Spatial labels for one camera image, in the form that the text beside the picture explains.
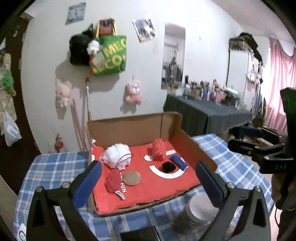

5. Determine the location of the white plastic bag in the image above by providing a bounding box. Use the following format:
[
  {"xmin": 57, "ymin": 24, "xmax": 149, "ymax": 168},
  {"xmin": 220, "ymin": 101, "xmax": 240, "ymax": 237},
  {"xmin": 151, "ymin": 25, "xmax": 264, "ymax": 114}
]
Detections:
[{"xmin": 4, "ymin": 110, "xmax": 22, "ymax": 147}]

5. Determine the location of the red knitted pom ball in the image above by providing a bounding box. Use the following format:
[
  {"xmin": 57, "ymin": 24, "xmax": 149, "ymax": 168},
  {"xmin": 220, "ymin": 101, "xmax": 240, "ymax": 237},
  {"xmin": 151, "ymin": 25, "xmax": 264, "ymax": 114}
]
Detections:
[{"xmin": 152, "ymin": 138, "xmax": 166, "ymax": 161}]

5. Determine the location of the white timer device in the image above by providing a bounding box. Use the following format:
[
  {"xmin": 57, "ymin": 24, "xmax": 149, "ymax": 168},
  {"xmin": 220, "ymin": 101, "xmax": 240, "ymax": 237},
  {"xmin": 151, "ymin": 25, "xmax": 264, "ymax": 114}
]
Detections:
[{"xmin": 16, "ymin": 223, "xmax": 27, "ymax": 241}]

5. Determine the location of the pink plush rabbit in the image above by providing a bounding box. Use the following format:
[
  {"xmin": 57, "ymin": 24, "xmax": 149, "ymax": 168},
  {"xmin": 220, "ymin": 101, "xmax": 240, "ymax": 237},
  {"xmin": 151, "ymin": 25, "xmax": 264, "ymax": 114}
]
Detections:
[{"xmin": 56, "ymin": 79, "xmax": 72, "ymax": 108}]

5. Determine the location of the blue wall poster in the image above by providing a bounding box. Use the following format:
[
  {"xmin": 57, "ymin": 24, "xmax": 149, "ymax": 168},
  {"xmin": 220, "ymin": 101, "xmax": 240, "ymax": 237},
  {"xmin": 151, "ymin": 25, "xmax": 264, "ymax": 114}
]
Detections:
[{"xmin": 65, "ymin": 2, "xmax": 86, "ymax": 25}]

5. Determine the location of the mop handle stick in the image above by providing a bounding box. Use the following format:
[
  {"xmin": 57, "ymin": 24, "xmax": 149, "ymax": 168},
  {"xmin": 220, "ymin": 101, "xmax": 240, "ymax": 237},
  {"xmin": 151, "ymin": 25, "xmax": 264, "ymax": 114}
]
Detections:
[{"xmin": 85, "ymin": 77, "xmax": 91, "ymax": 121}]

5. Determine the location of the wall mirror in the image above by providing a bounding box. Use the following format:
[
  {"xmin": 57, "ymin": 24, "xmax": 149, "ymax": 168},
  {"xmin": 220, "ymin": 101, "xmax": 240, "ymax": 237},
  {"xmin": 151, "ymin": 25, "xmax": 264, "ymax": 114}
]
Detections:
[{"xmin": 161, "ymin": 23, "xmax": 186, "ymax": 90}]

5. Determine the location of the white plush keychain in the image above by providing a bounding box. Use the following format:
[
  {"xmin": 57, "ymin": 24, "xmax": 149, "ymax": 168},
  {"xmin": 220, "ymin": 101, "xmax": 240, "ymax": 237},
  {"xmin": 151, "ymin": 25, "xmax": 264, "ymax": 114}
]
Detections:
[{"xmin": 86, "ymin": 40, "xmax": 102, "ymax": 56}]

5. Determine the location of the blue cloth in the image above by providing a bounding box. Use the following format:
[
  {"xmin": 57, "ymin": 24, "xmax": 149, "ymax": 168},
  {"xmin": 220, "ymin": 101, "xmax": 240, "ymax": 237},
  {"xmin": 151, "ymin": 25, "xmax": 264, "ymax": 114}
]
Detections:
[{"xmin": 170, "ymin": 155, "xmax": 188, "ymax": 171}]

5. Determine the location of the dark covered side table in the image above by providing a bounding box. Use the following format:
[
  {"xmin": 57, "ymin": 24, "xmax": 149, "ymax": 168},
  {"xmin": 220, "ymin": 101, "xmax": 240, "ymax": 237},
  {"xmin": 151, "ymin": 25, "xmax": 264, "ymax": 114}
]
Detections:
[{"xmin": 163, "ymin": 95, "xmax": 252, "ymax": 137}]

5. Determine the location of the white mesh bath pouf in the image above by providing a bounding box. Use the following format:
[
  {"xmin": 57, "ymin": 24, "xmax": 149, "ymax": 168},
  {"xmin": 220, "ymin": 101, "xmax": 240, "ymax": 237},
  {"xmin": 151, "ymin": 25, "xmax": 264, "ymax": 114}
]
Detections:
[{"xmin": 99, "ymin": 144, "xmax": 132, "ymax": 171}]

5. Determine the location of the pink plush dog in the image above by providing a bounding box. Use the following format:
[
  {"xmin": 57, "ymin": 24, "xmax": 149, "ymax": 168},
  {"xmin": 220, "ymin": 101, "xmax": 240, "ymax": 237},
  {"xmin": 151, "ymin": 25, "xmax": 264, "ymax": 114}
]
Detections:
[{"xmin": 125, "ymin": 81, "xmax": 142, "ymax": 105}]

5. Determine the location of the white wardrobe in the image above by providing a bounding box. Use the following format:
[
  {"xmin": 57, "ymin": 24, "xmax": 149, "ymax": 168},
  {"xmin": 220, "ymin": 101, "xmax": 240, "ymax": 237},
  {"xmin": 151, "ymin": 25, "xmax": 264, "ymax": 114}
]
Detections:
[{"xmin": 225, "ymin": 49, "xmax": 259, "ymax": 110}]

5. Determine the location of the blue plaid tablecloth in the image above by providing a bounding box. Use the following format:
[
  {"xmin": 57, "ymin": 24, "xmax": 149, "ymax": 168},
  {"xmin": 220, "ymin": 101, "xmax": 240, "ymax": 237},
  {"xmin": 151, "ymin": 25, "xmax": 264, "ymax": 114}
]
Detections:
[{"xmin": 13, "ymin": 134, "xmax": 274, "ymax": 240}]

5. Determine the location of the black bag on wall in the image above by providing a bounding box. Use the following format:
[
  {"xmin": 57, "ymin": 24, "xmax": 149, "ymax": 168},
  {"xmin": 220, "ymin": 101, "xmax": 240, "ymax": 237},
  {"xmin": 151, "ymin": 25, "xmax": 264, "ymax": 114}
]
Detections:
[{"xmin": 69, "ymin": 24, "xmax": 94, "ymax": 66}]

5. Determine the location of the photo poster on wall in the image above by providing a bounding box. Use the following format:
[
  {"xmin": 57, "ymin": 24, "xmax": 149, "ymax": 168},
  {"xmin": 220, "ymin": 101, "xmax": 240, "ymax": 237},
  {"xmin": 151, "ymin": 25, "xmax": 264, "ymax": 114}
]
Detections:
[{"xmin": 132, "ymin": 19, "xmax": 155, "ymax": 43}]

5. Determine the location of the green tote bag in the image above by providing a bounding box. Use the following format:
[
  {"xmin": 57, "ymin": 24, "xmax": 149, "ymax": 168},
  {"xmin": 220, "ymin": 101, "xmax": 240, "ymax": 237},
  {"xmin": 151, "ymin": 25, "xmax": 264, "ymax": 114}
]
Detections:
[{"xmin": 89, "ymin": 18, "xmax": 127, "ymax": 76}]

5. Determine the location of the pink curtain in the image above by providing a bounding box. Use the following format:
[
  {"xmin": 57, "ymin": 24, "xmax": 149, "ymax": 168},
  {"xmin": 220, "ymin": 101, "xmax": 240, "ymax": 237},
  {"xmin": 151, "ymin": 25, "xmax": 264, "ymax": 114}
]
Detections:
[{"xmin": 265, "ymin": 38, "xmax": 295, "ymax": 133}]

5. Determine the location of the green plush dinosaur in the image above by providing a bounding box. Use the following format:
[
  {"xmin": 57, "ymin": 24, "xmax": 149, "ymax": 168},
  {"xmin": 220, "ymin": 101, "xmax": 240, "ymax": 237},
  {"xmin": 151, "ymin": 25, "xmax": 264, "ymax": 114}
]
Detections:
[{"xmin": 1, "ymin": 70, "xmax": 16, "ymax": 96}]

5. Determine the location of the dark brown door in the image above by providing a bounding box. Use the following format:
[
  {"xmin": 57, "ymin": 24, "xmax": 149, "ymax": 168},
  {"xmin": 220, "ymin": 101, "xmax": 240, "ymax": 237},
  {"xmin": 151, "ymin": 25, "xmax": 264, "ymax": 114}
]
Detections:
[{"xmin": 0, "ymin": 16, "xmax": 42, "ymax": 195}]

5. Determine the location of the colourful beauty cream tin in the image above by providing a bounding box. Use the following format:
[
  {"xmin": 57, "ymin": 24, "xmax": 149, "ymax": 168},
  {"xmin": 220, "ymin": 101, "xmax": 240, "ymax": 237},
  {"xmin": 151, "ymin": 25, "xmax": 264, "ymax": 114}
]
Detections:
[{"xmin": 120, "ymin": 226, "xmax": 161, "ymax": 241}]

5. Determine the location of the round brown powder puff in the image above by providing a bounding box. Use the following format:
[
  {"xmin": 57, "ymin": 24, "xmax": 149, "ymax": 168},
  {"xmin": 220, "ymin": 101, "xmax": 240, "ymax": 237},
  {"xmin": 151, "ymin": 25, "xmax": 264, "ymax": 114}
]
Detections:
[{"xmin": 123, "ymin": 171, "xmax": 141, "ymax": 186}]

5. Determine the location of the cardboard box red lining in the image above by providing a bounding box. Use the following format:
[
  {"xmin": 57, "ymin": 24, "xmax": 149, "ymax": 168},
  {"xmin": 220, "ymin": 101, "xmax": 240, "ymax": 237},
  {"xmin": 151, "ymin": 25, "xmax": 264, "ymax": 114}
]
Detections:
[{"xmin": 88, "ymin": 112, "xmax": 217, "ymax": 216}]

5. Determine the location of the black fluffy scrunchie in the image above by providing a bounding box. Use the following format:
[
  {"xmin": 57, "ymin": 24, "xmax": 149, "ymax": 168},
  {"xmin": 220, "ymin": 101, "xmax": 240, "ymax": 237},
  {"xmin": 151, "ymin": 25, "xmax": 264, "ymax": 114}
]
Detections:
[{"xmin": 162, "ymin": 162, "xmax": 176, "ymax": 173}]

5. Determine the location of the red plush towel toy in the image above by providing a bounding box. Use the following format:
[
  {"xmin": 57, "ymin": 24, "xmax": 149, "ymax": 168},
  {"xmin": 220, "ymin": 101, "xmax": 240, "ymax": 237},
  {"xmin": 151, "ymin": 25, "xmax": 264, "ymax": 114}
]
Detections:
[{"xmin": 104, "ymin": 169, "xmax": 125, "ymax": 200}]

